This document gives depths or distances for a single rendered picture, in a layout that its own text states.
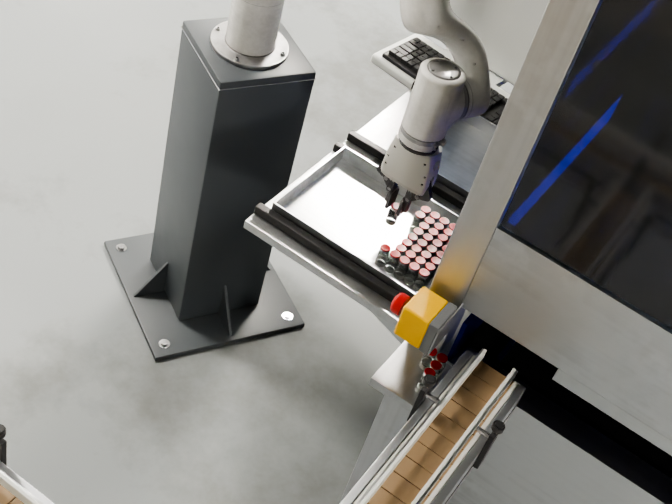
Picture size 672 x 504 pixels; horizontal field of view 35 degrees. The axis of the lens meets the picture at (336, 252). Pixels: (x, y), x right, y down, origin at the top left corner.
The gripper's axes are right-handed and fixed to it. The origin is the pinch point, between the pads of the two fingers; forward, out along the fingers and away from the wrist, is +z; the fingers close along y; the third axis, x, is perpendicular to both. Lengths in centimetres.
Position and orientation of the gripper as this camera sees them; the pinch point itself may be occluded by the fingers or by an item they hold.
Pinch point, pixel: (397, 201)
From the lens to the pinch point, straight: 205.0
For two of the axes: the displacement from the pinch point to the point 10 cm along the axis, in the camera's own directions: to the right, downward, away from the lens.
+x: -5.5, 5.0, -6.7
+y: -8.1, -5.2, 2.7
